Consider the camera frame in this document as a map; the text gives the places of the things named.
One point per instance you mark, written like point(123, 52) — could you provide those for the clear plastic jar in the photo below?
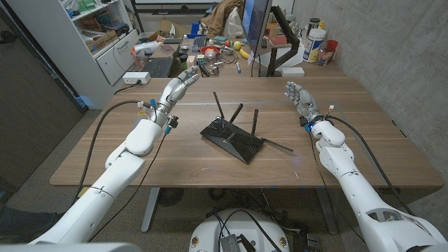
point(210, 57)

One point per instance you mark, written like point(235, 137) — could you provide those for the white shelf cabinet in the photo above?
point(70, 45)

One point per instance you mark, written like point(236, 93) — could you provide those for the black router with antennas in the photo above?
point(232, 138)

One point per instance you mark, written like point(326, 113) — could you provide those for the white box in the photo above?
point(292, 71)

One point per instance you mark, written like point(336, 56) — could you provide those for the blue marker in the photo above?
point(238, 67)

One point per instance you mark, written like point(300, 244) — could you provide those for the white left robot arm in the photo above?
point(115, 175)

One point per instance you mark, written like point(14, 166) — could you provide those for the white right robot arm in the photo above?
point(357, 196)

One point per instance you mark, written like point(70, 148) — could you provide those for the white power strip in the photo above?
point(136, 77)

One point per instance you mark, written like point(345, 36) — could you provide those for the red cup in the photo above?
point(332, 47)

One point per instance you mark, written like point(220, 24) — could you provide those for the computer monitor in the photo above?
point(255, 21)

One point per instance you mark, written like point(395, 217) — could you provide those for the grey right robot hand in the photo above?
point(304, 101)

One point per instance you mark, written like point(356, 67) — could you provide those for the white plastic bag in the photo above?
point(234, 24)

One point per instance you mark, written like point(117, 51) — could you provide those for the cardboard box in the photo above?
point(101, 41)

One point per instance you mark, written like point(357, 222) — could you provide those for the red bowl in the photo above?
point(210, 49)

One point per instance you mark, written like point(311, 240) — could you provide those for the yellow ball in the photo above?
point(237, 45)

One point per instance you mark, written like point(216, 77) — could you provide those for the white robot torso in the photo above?
point(241, 227)

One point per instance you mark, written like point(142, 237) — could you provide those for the rubik's cube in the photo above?
point(201, 59)

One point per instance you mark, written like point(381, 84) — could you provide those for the grey table leg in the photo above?
point(150, 210)
point(327, 213)

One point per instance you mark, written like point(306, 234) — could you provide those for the yellow banana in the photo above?
point(244, 54)

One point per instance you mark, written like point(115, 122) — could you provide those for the black keyboard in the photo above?
point(159, 67)

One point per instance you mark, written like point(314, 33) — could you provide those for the white wipes canister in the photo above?
point(313, 45)

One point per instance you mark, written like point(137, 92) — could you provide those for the brown jacket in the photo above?
point(218, 15)

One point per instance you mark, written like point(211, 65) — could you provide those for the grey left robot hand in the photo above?
point(171, 94)

